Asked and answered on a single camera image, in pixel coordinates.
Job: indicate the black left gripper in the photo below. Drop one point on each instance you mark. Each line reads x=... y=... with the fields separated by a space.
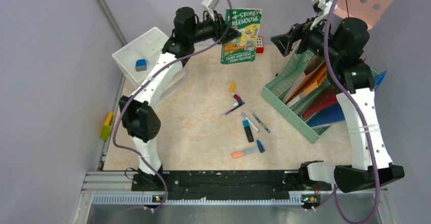
x=219 y=26

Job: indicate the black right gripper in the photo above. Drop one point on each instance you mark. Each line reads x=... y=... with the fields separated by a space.
x=284 y=42

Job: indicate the green Treehouse paperback book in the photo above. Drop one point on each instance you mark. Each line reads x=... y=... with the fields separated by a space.
x=243 y=48

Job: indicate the orange folder binder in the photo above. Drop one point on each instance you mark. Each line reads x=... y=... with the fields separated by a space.
x=313 y=82

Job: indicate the green plastic file rack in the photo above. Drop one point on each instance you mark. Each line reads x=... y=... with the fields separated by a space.
x=275 y=91

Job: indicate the red plastic folder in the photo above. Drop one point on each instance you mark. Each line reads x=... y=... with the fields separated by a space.
x=325 y=99

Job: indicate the white plastic drawer organizer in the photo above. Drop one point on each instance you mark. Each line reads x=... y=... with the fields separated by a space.
x=149 y=46

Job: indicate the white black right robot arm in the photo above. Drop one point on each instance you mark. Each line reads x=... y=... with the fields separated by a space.
x=372 y=166

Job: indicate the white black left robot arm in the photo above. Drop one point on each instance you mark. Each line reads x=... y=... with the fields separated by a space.
x=138 y=115

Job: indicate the red grid pen holder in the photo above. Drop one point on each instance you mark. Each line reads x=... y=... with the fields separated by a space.
x=259 y=45

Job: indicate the red cap small bottle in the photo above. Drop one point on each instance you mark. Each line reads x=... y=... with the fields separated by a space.
x=237 y=97

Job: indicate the dark purple pen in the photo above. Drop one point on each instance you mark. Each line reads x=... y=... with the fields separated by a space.
x=233 y=109

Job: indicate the white blue pen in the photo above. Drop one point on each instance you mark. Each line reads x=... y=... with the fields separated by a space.
x=250 y=122

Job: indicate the black marker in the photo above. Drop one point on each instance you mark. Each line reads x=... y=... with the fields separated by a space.
x=248 y=131

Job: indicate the blue file folder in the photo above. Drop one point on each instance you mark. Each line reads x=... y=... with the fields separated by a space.
x=328 y=116

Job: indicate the blue clear gel pen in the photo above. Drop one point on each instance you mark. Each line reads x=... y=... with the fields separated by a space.
x=260 y=122

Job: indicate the blue grey eraser block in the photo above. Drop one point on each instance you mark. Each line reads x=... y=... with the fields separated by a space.
x=141 y=65

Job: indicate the blue marker cap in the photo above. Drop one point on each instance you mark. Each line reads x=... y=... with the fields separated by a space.
x=260 y=146

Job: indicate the orange cap clear marker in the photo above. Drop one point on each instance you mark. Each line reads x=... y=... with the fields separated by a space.
x=245 y=152

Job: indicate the yellow green clip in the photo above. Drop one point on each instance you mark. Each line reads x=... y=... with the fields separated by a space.
x=106 y=127

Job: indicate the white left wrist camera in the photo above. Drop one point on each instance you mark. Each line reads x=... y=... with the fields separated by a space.
x=210 y=6

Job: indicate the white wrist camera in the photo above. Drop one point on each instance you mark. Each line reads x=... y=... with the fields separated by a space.
x=321 y=8
x=210 y=6

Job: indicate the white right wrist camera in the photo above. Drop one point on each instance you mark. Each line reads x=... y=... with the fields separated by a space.
x=321 y=8

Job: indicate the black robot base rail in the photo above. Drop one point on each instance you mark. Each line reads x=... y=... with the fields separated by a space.
x=274 y=179

